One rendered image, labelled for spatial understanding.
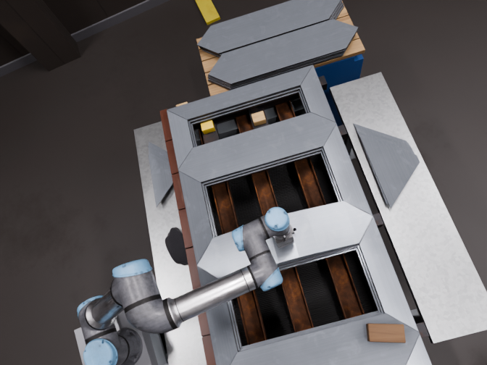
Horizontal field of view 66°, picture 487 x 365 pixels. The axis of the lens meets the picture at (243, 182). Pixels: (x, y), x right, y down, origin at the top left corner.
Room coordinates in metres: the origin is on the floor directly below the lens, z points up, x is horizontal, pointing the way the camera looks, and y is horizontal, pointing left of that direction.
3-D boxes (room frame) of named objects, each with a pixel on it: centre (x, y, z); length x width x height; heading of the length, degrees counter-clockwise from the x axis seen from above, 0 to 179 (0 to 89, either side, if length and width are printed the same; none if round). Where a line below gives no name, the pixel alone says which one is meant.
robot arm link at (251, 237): (0.31, 0.05, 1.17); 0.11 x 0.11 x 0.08; 0
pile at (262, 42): (1.29, -0.46, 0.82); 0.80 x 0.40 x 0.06; 81
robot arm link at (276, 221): (0.32, -0.05, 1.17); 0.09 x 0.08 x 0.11; 90
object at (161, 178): (0.95, 0.34, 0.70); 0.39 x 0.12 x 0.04; 171
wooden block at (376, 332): (-0.13, -0.23, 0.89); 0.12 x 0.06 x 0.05; 65
